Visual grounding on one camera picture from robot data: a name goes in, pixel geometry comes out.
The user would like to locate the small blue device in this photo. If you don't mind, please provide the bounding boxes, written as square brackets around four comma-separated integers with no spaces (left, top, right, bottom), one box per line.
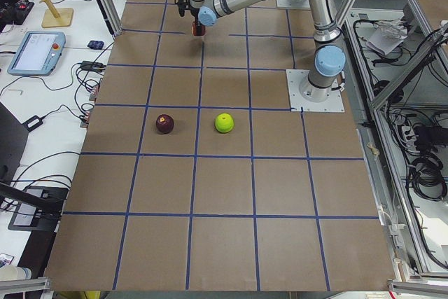
[87,40,104,50]

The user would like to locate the crumpled white paper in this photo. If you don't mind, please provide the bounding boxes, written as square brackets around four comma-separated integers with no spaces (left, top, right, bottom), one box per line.
[365,20,407,56]

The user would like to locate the wooden stand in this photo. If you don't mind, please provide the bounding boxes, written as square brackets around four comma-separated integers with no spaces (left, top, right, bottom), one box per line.
[41,0,74,29]

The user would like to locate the green apple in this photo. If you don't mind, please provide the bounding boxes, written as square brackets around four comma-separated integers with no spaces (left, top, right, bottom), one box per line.
[214,113,235,134]

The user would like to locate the dark red apple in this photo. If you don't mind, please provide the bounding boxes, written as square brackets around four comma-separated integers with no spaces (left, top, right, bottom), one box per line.
[155,114,174,134]

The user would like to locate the coiled black cables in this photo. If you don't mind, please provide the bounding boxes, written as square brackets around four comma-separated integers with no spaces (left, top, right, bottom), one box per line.
[407,153,448,202]

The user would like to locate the blue teach pendant near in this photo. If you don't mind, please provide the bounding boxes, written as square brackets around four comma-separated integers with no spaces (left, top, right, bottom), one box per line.
[7,31,66,76]

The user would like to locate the red cube-shaped apple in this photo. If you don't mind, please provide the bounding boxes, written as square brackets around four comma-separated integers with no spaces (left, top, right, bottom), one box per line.
[192,20,207,36]

